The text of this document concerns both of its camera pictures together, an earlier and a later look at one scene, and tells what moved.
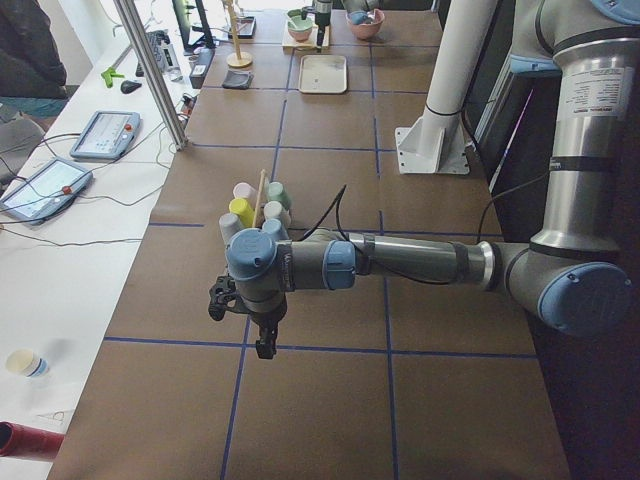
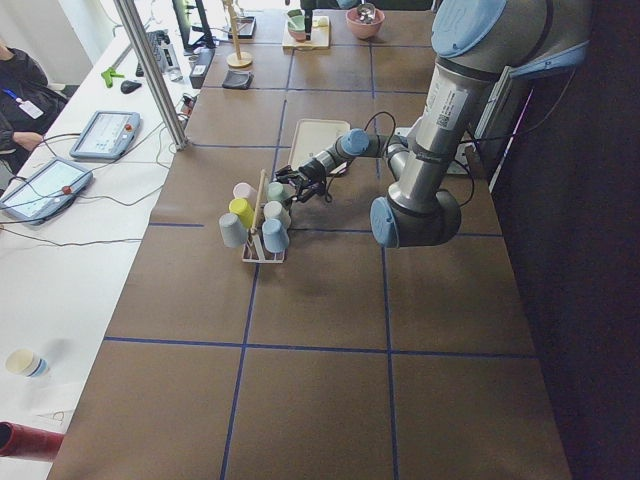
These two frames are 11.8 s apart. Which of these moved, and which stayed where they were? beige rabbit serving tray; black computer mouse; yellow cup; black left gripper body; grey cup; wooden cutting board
Moved: beige rabbit serving tray; black left gripper body
Stayed: grey cup; wooden cutting board; black computer mouse; yellow cup
